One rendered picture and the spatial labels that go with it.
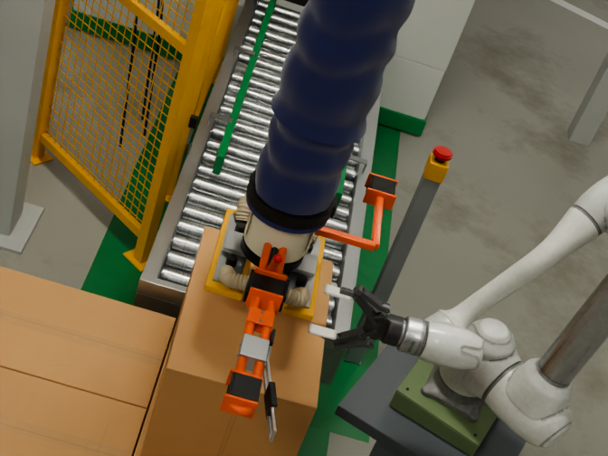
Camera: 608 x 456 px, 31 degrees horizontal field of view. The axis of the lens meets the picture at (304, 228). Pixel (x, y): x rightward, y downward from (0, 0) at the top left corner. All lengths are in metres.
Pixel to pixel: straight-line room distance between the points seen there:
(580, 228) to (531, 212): 2.89
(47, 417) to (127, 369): 0.31
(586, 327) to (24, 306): 1.67
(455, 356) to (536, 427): 0.44
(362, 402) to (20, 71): 1.74
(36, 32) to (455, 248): 2.26
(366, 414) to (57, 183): 2.13
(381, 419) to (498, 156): 3.02
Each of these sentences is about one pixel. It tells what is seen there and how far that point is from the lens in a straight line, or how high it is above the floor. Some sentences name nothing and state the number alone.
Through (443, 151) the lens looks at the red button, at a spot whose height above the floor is 1.04.
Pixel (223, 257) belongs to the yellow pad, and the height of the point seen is 1.13.
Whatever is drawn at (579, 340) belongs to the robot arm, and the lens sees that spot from 2.95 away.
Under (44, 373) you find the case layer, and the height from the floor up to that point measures 0.54.
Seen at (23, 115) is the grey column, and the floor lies 0.60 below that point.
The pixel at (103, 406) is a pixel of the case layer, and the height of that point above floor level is 0.54.
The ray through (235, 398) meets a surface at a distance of 2.40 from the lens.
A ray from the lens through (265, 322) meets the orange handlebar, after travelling 2.59.
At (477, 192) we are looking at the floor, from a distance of 5.65.
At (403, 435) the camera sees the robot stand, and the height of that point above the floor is 0.75.
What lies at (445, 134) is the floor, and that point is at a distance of 6.00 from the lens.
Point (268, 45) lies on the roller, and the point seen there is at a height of 0.54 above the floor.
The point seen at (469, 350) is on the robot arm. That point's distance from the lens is 2.72.
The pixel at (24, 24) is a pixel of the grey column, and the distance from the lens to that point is 3.97.
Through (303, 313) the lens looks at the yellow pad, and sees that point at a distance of 2.84.
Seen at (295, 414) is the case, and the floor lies 0.90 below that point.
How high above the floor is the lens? 2.99
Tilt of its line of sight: 37 degrees down
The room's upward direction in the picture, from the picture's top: 20 degrees clockwise
